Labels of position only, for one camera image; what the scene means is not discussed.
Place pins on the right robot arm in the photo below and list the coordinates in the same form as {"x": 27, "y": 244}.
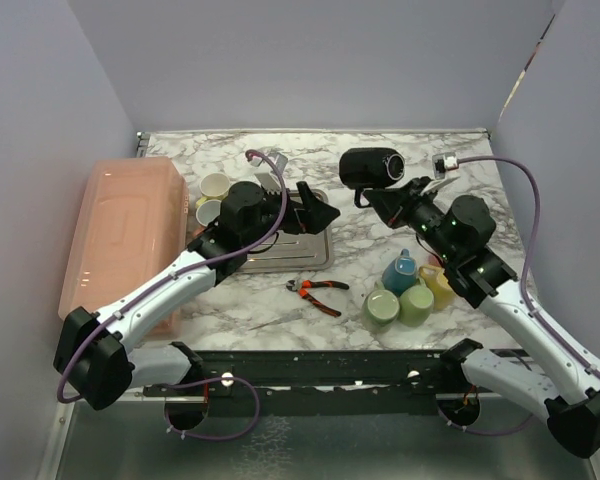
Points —
{"x": 566, "y": 395}

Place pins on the yellow mug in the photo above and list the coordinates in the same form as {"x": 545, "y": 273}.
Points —
{"x": 438, "y": 284}

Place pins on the yellow-green faceted mug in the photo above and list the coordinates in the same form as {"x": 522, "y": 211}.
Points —
{"x": 214, "y": 186}

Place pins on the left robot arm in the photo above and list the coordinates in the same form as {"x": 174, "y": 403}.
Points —
{"x": 95, "y": 349}

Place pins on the salmon pink mug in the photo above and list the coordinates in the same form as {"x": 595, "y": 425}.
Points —
{"x": 205, "y": 214}

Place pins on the blue mug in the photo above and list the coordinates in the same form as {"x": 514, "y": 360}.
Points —
{"x": 400, "y": 274}

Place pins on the pink plastic storage box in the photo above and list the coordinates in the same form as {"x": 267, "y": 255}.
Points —
{"x": 131, "y": 225}

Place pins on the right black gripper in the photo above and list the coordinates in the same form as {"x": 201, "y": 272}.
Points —
{"x": 392, "y": 203}

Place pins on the silver metal tray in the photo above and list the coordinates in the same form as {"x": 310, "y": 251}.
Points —
{"x": 290, "y": 248}

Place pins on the green tilted mug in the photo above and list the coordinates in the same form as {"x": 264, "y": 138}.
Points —
{"x": 416, "y": 305}

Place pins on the black glossy mug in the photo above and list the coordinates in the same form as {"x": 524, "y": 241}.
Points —
{"x": 370, "y": 168}

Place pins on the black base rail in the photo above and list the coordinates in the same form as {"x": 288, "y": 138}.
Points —
{"x": 319, "y": 383}

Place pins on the pale green upright mug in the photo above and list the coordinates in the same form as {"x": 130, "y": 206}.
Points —
{"x": 380, "y": 309}

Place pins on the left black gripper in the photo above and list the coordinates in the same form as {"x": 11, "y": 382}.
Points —
{"x": 311, "y": 216}

